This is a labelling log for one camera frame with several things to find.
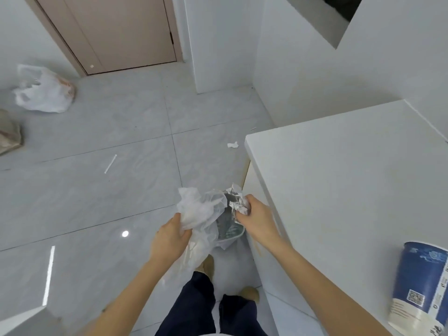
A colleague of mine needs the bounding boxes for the tan shoe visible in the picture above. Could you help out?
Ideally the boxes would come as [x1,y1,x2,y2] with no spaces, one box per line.
[195,255,215,277]
[241,286,260,305]

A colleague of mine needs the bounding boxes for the person's left forearm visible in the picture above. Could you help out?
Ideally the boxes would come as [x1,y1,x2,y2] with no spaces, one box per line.
[82,257,181,336]

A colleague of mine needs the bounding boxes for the tan right shoe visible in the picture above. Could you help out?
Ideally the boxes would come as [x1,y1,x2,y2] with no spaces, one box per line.
[241,286,260,305]

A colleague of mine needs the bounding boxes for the white cabinet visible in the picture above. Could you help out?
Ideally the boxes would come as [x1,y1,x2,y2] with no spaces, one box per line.
[241,161,394,336]

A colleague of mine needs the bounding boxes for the beige wooden door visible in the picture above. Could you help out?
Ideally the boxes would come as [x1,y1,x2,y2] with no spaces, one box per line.
[23,0,184,77]

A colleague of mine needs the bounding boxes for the white paper ball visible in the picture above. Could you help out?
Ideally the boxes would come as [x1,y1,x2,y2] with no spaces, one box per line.
[226,183,251,217]

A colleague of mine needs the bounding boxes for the dark blue trousers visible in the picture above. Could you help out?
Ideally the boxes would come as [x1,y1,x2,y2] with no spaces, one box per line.
[155,271,269,336]

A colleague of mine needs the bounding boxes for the white plastic shopping bag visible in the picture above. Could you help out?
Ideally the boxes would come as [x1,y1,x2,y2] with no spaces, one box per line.
[13,64,76,114]

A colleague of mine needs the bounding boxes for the person's right forearm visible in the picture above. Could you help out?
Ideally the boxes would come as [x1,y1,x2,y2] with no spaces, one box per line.
[258,238,393,336]

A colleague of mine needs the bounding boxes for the person's left hand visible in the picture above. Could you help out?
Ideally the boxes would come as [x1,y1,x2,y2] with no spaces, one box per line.
[149,213,193,266]

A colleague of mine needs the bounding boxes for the translucent white plastic bag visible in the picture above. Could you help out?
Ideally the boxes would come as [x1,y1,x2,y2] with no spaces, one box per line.
[164,187,229,277]

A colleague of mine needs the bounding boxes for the tan left shoe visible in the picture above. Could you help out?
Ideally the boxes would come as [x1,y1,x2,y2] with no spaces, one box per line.
[195,255,215,277]

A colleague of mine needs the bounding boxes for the blue paper cup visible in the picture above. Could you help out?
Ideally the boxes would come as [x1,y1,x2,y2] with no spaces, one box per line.
[387,241,448,336]

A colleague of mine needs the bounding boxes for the grey trash bin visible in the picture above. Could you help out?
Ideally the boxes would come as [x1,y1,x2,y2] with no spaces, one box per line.
[213,190,246,251]

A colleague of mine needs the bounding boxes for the brown paper bag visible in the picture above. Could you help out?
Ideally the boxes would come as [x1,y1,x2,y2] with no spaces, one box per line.
[0,108,24,156]

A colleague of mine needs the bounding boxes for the person's right hand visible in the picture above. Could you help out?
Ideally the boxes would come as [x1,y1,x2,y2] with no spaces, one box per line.
[234,194,281,246]

